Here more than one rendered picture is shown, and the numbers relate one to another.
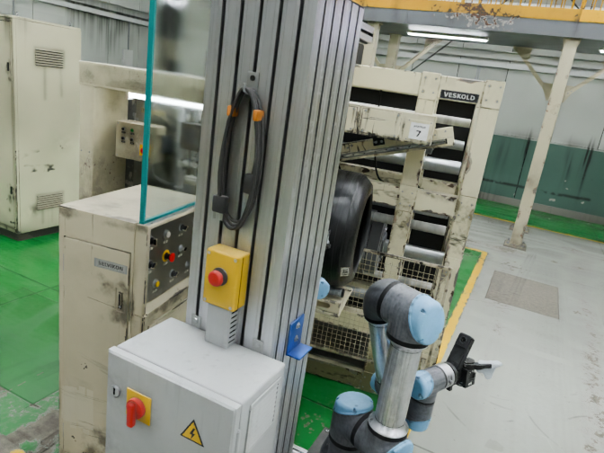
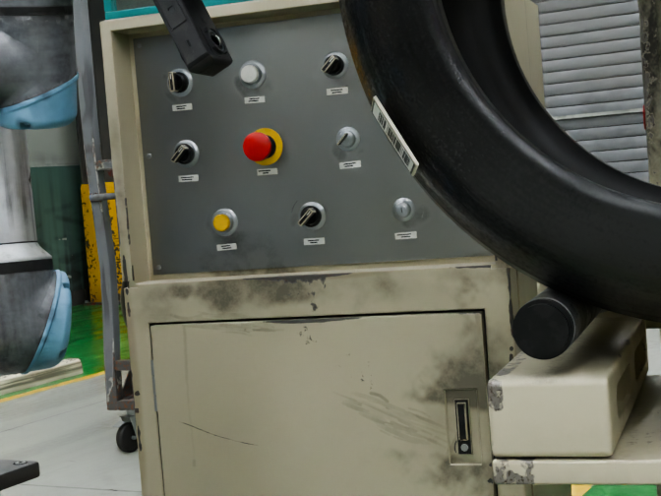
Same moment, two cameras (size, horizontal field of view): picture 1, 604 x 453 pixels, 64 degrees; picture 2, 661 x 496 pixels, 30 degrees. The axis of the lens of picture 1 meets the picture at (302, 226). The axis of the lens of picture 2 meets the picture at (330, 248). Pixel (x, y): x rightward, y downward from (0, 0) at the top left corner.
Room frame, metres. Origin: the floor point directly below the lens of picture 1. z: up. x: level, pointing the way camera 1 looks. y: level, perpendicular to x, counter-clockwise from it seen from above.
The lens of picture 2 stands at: (2.11, -1.15, 1.02)
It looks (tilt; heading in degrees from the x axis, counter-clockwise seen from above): 3 degrees down; 94
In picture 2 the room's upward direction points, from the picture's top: 5 degrees counter-clockwise
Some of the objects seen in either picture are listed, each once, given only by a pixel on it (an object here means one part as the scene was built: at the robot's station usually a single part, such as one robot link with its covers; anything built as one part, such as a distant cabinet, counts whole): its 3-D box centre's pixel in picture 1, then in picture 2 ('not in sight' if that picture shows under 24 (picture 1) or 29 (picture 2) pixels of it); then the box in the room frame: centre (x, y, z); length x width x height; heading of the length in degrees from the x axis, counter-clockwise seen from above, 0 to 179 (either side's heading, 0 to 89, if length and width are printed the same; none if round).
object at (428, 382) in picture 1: (425, 383); not in sight; (1.28, -0.44, 1.04); 0.11 x 0.08 x 0.09; 130
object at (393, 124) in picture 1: (376, 121); not in sight; (2.63, -0.31, 1.71); 0.61 x 0.25 x 0.15; 76
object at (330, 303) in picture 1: (306, 297); (578, 376); (2.23, -0.07, 0.84); 0.36 x 0.09 x 0.06; 76
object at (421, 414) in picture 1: (414, 407); not in sight; (1.30, -0.43, 0.94); 0.11 x 0.08 x 0.11; 40
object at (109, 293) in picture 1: (138, 333); (360, 438); (1.99, 0.68, 0.63); 0.56 x 0.41 x 1.27; 166
